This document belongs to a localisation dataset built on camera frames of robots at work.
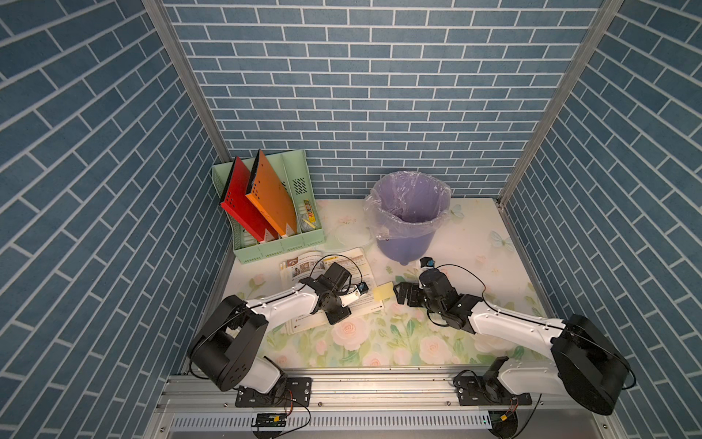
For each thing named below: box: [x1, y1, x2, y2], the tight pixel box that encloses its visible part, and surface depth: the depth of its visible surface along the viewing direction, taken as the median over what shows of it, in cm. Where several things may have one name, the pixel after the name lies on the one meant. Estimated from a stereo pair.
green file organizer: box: [237, 152, 259, 193], surface depth 98 cm
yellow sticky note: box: [372, 281, 395, 301], surface depth 94 cm
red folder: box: [219, 155, 280, 243], surface depth 86 cm
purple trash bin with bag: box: [363, 171, 453, 267], surface depth 93 cm
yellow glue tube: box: [303, 198, 318, 224], surface depth 118 cm
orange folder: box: [245, 149, 298, 237], surface depth 100 cm
